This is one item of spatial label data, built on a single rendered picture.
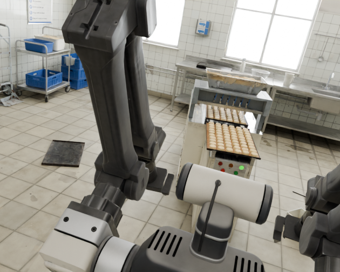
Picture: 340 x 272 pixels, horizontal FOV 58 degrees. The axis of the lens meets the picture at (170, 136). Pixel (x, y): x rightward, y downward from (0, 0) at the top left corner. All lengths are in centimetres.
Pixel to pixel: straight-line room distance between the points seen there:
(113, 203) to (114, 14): 35
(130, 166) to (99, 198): 9
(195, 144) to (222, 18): 353
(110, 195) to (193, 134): 242
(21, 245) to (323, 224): 235
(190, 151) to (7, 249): 175
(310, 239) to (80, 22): 54
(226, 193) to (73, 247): 27
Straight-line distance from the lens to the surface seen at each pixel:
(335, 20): 618
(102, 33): 44
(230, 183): 54
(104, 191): 64
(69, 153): 390
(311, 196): 75
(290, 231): 88
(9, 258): 264
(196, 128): 300
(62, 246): 59
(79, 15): 47
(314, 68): 620
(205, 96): 298
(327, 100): 559
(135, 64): 56
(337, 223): 63
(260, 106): 306
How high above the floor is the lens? 183
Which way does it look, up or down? 23 degrees down
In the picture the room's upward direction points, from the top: 10 degrees clockwise
